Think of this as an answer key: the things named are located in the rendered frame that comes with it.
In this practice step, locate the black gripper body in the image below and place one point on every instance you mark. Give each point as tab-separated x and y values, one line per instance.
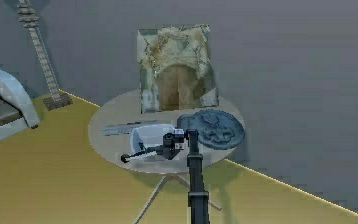
169	146

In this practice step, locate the pale mottled box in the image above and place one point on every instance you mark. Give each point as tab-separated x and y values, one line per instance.
177	66

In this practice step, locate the grey ribbed floor lamp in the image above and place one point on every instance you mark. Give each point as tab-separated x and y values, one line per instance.
43	63

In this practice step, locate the white bowl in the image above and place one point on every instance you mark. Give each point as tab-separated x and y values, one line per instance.
150	135

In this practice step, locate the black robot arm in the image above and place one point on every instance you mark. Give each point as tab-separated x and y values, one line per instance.
196	173

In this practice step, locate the round pale dining table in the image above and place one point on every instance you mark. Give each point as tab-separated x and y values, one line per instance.
117	133

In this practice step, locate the blue-grey round patterned plate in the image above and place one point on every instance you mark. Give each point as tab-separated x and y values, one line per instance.
220	128

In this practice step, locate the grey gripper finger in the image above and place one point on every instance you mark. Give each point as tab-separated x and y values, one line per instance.
140	155
150	148

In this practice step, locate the grey flat knife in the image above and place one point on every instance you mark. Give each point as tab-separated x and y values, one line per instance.
120	128

